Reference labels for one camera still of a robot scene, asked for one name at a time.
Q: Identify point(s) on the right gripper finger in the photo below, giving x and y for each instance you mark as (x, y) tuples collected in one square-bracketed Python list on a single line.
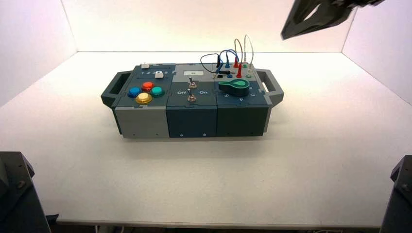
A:
[(363, 2), (331, 14)]

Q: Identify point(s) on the green rotary pointer knob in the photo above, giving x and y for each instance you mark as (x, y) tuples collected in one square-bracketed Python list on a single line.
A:
[(238, 89)]

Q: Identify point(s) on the white display label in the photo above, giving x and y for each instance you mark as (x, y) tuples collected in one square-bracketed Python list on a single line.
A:
[(193, 73)]

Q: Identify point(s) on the dark blue grey control box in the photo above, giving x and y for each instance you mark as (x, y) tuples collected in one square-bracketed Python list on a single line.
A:
[(193, 119)]

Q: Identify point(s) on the white slider cap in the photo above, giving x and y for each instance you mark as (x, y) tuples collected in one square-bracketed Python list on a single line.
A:
[(158, 75), (145, 66)]

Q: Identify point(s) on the green round push button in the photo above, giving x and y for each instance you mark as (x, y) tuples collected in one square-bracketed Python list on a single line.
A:
[(157, 92)]

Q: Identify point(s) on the red round push button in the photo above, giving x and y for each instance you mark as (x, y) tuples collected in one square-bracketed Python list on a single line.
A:
[(148, 86)]

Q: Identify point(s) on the yellow round push button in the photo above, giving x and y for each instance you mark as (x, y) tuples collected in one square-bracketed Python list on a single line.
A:
[(143, 98)]

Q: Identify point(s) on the blue round push button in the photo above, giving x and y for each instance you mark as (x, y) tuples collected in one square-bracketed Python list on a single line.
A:
[(134, 92)]

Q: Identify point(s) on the metal toggle switch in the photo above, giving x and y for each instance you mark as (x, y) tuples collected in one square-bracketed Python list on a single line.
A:
[(192, 85), (192, 97)]

